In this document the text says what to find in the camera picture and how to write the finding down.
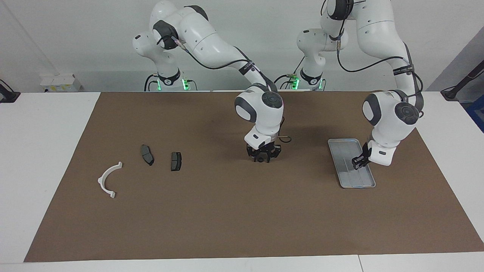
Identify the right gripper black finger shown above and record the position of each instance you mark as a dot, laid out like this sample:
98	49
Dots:
275	154
252	156

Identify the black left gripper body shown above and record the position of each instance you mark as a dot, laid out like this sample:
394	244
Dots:
366	153

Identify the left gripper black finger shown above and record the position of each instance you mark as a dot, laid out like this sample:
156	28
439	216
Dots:
362	163
357	162

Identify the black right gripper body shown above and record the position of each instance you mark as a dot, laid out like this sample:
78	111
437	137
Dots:
262	149

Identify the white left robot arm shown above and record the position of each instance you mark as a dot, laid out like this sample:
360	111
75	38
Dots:
382	37

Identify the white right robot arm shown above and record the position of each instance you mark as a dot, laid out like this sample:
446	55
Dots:
211	41

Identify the silver metal tray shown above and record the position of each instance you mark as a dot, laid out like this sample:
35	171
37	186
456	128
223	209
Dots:
349	166

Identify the brown table mat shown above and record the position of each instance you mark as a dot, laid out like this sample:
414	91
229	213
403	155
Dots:
227	219

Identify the rectangular dark brake pad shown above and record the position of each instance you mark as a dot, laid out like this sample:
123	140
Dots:
176	161

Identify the elongated dark brake pad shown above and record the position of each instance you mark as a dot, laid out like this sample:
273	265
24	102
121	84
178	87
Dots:
147	155

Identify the black angled stand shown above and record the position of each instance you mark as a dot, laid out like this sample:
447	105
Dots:
459	85

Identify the blue crate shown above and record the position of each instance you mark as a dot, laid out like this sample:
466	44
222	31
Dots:
477	113

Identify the white power strip box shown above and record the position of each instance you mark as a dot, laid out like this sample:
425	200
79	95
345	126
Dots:
60	82

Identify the white semicircular clamp bracket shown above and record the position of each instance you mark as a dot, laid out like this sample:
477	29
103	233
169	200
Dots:
101	180

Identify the black clamp mount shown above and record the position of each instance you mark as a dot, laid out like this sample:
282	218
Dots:
7	94

